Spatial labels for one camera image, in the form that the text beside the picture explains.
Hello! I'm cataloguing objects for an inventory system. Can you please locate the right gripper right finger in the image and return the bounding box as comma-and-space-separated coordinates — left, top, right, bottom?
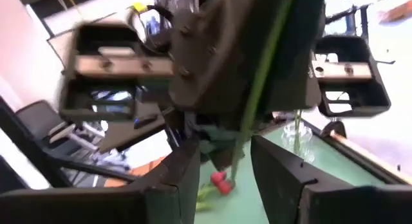
250, 135, 412, 224

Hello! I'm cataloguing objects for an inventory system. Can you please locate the black office chair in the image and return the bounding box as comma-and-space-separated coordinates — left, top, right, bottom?
14, 100, 100, 154

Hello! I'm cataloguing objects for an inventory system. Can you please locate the black curved bracket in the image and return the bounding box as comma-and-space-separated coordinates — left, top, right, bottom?
319, 120, 348, 140

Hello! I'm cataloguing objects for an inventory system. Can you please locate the clear diamond-cut glass vase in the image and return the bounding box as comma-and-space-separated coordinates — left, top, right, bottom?
282, 119, 315, 163

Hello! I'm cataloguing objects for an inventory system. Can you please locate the black frame post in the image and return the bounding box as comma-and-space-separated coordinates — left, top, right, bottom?
0, 97, 139, 189

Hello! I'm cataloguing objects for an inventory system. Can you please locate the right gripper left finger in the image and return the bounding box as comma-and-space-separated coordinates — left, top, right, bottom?
0, 136, 201, 224

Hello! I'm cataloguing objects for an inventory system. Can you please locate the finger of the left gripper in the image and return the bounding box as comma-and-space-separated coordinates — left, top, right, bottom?
257, 0, 326, 112
170, 0, 284, 112

